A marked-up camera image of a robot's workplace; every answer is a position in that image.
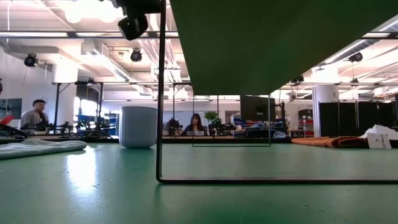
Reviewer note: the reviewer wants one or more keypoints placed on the white ribbed ceramic mug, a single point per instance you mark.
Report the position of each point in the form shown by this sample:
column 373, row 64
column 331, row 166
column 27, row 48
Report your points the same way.
column 136, row 127

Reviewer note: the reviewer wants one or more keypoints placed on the person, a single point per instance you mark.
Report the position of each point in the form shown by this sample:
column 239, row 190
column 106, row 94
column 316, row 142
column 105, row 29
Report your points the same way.
column 32, row 116
column 195, row 124

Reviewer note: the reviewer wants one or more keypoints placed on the green potted plant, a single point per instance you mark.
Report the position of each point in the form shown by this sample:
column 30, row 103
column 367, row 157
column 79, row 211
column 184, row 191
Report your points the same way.
column 212, row 116

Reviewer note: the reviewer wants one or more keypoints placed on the grey laptop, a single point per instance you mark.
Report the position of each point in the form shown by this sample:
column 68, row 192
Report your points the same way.
column 195, row 133

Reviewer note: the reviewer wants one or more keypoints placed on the black monitor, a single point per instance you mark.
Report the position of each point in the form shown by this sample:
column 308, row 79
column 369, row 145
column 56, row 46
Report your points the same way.
column 256, row 109

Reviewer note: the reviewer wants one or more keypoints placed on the orange cloth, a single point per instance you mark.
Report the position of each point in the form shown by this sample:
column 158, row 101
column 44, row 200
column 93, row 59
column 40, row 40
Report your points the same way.
column 314, row 141

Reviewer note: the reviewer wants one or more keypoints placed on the white column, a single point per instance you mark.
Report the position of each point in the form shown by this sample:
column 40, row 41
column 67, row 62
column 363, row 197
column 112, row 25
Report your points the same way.
column 325, row 109

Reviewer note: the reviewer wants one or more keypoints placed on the pale grey towel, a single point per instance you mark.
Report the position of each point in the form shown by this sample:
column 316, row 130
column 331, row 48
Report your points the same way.
column 40, row 147

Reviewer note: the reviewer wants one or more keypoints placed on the black partition screen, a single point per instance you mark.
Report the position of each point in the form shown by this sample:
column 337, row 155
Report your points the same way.
column 367, row 119

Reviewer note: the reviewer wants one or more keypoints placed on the white paper tag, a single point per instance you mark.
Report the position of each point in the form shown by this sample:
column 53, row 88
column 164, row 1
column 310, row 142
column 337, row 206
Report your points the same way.
column 379, row 141

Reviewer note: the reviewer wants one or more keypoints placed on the white crumpled cloth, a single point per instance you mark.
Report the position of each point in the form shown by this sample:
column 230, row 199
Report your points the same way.
column 382, row 130

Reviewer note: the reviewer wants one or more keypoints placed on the black hanging camera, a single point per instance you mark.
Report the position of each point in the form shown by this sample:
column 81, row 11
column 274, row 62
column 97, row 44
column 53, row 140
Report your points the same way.
column 30, row 60
column 356, row 57
column 136, row 56

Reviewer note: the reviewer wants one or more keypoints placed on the black overhead camera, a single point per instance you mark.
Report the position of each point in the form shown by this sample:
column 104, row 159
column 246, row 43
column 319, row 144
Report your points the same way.
column 133, row 26

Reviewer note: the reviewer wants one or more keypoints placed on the black metal station frame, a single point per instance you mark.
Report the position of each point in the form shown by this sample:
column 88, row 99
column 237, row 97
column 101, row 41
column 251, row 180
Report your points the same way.
column 57, row 105

